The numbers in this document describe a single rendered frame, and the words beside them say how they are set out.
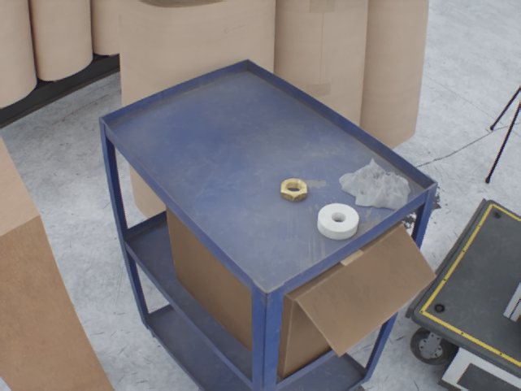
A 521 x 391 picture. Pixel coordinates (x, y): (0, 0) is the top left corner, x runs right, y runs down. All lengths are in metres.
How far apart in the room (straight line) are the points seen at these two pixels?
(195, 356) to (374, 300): 0.82
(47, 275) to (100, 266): 1.06
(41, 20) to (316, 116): 2.08
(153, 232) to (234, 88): 0.44
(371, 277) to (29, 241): 0.67
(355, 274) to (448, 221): 1.45
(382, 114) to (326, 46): 0.57
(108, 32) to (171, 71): 1.76
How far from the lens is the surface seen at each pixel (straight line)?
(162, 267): 1.45
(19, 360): 1.30
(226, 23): 1.49
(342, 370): 1.70
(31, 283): 1.14
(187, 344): 1.75
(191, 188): 1.09
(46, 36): 3.07
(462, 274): 1.78
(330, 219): 1.01
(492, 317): 1.70
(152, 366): 1.86
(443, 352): 1.82
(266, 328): 0.94
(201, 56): 1.49
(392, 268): 1.08
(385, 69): 2.18
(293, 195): 1.06
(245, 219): 1.03
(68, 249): 2.29
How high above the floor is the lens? 1.57
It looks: 40 degrees down
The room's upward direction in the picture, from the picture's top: 2 degrees clockwise
